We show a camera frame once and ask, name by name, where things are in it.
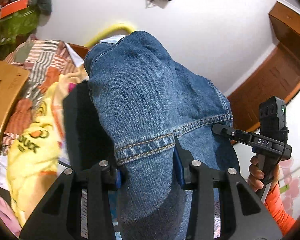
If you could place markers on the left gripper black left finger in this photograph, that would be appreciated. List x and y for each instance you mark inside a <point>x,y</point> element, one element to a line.
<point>113,174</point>

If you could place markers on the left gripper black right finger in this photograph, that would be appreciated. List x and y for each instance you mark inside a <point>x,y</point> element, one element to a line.
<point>185,167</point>

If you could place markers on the blue denim jacket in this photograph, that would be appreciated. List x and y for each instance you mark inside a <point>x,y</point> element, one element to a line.
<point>145,103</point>

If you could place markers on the person's right hand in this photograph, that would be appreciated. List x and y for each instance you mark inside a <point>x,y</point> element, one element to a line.
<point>255,176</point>

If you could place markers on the black garment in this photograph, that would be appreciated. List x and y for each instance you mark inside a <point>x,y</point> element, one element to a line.
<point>86,141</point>

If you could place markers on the orange right jacket sleeve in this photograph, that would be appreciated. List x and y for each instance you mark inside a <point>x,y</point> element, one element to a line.
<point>275,206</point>

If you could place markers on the brown wooden door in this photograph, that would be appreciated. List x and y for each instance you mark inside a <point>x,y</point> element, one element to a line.
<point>278,75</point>

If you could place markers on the yellow duck print blanket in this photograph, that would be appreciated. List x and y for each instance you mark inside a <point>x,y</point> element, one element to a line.
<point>32,163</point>

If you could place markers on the striped orange patchwork quilt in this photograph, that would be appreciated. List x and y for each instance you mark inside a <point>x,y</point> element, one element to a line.
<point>46,60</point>

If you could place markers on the yellow round basin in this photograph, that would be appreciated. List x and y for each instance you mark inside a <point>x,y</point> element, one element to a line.
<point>125,27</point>

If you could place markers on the orange box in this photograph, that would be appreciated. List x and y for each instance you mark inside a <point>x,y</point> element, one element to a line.
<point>13,7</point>

